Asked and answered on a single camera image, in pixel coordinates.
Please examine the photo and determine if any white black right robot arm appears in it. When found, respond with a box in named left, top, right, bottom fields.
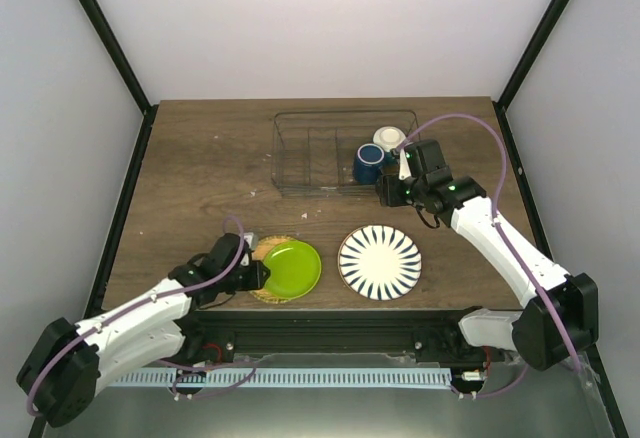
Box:
left=376, top=140, right=599, bottom=371

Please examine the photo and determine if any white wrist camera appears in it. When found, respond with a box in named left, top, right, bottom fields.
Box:
left=391, top=148, right=413, bottom=181
left=241, top=232, right=259, bottom=266

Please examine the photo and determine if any lime green plate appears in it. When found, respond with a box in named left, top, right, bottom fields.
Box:
left=262, top=240, right=322, bottom=300

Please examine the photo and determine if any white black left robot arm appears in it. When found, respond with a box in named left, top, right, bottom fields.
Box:
left=16, top=233, right=270, bottom=427

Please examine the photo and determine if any white blue striped plate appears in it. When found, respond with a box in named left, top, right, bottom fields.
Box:
left=337, top=225, right=422, bottom=301

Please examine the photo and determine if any light blue slotted cable duct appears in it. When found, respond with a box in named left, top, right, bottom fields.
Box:
left=112, top=368, right=452, bottom=390

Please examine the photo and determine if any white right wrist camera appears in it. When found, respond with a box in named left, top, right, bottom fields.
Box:
left=391, top=148, right=413, bottom=181

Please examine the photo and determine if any dark blue mug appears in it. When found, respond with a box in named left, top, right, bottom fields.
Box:
left=352, top=143, right=385, bottom=185

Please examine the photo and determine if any woven yellow round placemat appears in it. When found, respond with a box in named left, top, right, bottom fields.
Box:
left=250, top=235, right=293, bottom=304

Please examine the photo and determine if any white and teal bowl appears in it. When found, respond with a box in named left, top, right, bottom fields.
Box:
left=372, top=126, right=406, bottom=153

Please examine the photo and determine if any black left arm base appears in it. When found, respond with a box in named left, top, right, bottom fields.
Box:
left=168, top=339, right=234, bottom=365

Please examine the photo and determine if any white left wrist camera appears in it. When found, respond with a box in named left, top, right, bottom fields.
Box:
left=241, top=232, right=259, bottom=266

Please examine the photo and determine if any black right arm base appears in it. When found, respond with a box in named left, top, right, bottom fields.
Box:
left=411, top=320, right=504, bottom=367

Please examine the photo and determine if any grey wire dish rack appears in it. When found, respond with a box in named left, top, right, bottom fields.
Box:
left=271, top=109, right=418, bottom=197

